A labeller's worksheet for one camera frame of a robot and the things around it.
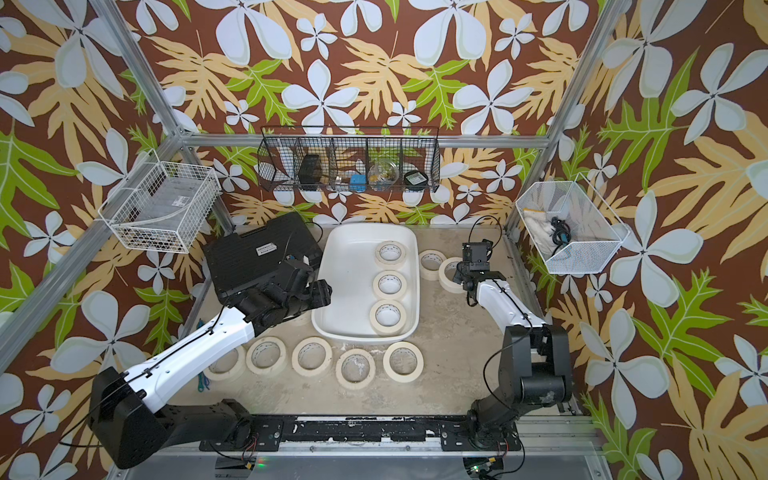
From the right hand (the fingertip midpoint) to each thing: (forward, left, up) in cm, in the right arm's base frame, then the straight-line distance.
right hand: (469, 271), depth 93 cm
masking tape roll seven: (-23, +49, -10) cm, 55 cm away
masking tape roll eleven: (-11, +26, -10) cm, 30 cm away
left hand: (-11, +43, +7) cm, 45 cm away
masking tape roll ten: (+2, +25, -10) cm, 27 cm away
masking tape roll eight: (+11, +10, -10) cm, 18 cm away
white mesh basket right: (+4, -27, +15) cm, 31 cm away
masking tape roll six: (+11, +23, -9) cm, 27 cm away
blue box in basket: (+23, +35, +17) cm, 46 cm away
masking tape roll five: (-4, +7, 0) cm, 9 cm away
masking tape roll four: (-23, +62, -10) cm, 67 cm away
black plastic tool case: (+11, +72, -4) cm, 72 cm away
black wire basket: (+32, +38, +20) cm, 54 cm away
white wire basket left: (+5, +87, +23) cm, 90 cm away
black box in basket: (+29, +52, +17) cm, 62 cm away
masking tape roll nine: (-27, +35, -11) cm, 46 cm away
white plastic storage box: (+12, +41, -9) cm, 44 cm away
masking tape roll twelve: (-30, +22, -10) cm, 38 cm away
